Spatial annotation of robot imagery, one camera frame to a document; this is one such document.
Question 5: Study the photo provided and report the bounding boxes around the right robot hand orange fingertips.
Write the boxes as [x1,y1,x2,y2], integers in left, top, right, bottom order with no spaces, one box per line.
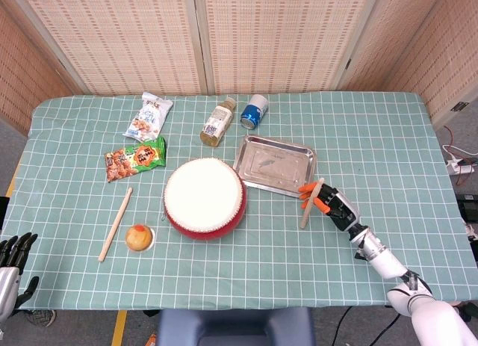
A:
[297,181,361,233]

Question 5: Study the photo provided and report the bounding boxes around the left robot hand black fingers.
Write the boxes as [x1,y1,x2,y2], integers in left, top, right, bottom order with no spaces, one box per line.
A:
[0,232,40,324]

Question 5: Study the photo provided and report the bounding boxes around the wooden drumstick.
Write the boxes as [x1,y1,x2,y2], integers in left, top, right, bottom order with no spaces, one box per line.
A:
[299,177,326,229]
[97,187,134,263]

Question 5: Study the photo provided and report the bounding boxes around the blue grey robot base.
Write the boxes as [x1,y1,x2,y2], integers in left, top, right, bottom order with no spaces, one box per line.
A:
[155,306,317,346]

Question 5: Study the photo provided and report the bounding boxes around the stainless steel tray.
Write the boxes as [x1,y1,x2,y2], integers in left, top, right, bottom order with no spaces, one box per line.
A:
[232,135,318,200]

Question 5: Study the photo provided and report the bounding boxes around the red drum white skin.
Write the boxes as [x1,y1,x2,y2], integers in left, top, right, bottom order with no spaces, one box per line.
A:
[163,157,248,241]

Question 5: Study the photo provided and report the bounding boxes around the green checked tablecloth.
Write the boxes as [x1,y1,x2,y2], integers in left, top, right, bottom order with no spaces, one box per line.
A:
[0,90,478,312]

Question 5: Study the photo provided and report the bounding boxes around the white power strip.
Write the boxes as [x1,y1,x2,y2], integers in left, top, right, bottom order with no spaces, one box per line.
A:
[446,158,476,176]

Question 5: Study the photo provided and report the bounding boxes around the blue white drink can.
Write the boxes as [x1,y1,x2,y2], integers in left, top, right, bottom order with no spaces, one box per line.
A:
[240,93,270,130]

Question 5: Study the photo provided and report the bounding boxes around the yellow fruit jelly cup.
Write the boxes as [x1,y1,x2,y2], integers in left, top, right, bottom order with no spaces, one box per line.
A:
[124,223,156,253]

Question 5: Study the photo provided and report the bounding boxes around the yellow tea plastic bottle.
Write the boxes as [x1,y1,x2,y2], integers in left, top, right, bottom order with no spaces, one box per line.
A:
[199,96,238,148]

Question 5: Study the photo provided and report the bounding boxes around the green orange snack bag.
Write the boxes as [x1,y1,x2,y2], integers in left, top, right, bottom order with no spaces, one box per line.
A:
[104,135,168,183]

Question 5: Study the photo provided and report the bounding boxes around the white blue snack bag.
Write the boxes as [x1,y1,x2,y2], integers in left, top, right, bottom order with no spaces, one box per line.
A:
[122,92,174,143]

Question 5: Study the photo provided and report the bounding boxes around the woven bamboo folding screen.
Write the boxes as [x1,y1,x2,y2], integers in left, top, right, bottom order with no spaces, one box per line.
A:
[0,0,478,138]

